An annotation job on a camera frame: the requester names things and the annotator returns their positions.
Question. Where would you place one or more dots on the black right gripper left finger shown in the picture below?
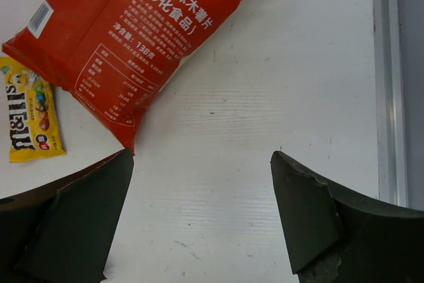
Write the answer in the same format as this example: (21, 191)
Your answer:
(63, 231)

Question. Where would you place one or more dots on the aluminium table edge rail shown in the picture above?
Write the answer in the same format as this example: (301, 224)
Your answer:
(392, 160)

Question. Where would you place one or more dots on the yellow M&M's candy bag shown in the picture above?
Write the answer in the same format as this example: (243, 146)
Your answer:
(33, 126)

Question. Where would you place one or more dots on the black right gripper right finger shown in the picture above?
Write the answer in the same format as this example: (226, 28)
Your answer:
(335, 234)

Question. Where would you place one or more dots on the large red chips bag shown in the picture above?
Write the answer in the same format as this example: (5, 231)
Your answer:
(115, 56)

